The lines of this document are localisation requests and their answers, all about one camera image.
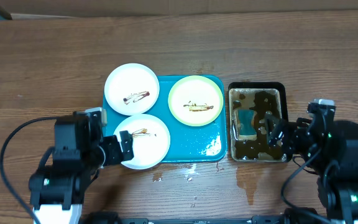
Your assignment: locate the teal plastic tray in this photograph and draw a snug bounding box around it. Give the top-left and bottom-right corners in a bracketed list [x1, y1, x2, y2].
[103, 75, 227, 162]

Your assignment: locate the yellow-green rimmed plate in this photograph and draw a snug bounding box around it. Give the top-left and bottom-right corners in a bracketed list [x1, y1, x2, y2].
[168, 75, 224, 127]

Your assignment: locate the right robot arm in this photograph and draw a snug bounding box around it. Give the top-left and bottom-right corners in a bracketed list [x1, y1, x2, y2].
[264, 110, 358, 223]

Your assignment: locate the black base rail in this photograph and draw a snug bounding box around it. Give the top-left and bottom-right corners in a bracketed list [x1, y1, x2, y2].
[85, 211, 323, 224]

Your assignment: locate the white plate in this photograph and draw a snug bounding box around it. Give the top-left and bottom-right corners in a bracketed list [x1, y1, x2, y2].
[114, 114, 170, 170]
[104, 63, 160, 116]

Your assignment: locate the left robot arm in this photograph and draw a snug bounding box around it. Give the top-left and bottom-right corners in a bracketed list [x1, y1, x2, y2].
[29, 111, 134, 223]

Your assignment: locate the black rinse tray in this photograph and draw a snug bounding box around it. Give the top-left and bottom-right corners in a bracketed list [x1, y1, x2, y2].
[227, 82, 292, 162]

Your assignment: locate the teal yellow sponge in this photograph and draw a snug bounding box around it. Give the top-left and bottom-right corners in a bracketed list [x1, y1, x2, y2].
[237, 109, 257, 141]

